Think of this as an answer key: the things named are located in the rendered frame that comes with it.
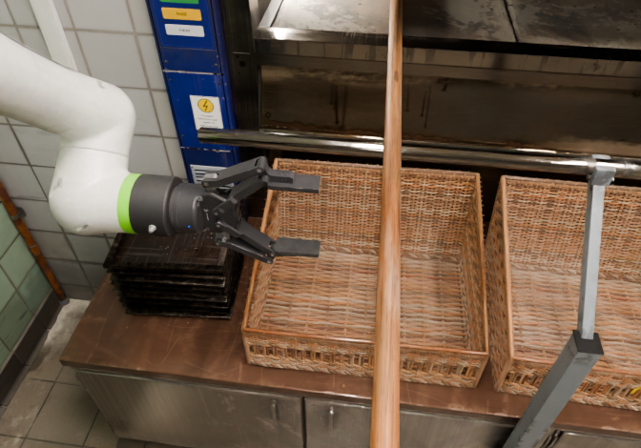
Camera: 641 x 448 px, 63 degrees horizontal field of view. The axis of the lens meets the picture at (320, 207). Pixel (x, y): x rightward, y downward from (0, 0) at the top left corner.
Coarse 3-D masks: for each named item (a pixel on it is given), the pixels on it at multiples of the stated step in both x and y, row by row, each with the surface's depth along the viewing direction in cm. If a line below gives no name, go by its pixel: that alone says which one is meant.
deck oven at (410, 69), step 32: (224, 0) 116; (256, 0) 121; (224, 32) 121; (256, 64) 126; (288, 64) 125; (320, 64) 124; (352, 64) 123; (384, 64) 121; (416, 64) 120; (256, 96) 133; (256, 128) 140; (256, 192) 156; (416, 224) 156; (448, 224) 154
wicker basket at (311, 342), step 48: (288, 192) 145; (336, 192) 144; (480, 192) 133; (432, 240) 148; (480, 240) 126; (336, 288) 142; (432, 288) 143; (480, 288) 121; (288, 336) 116; (336, 336) 115; (432, 336) 131; (480, 336) 119
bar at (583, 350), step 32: (416, 160) 93; (448, 160) 92; (480, 160) 91; (512, 160) 90; (544, 160) 90; (576, 160) 89; (608, 160) 89; (576, 352) 89; (544, 384) 102; (576, 384) 95; (544, 416) 105
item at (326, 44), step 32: (256, 32) 123; (288, 32) 123; (320, 32) 123; (352, 32) 123; (448, 64) 119; (480, 64) 118; (512, 64) 117; (544, 64) 116; (576, 64) 115; (608, 64) 114; (640, 64) 113
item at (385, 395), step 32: (384, 128) 92; (384, 160) 85; (384, 192) 79; (384, 224) 74; (384, 256) 70; (384, 288) 66; (384, 320) 63; (384, 352) 60; (384, 384) 57; (384, 416) 54
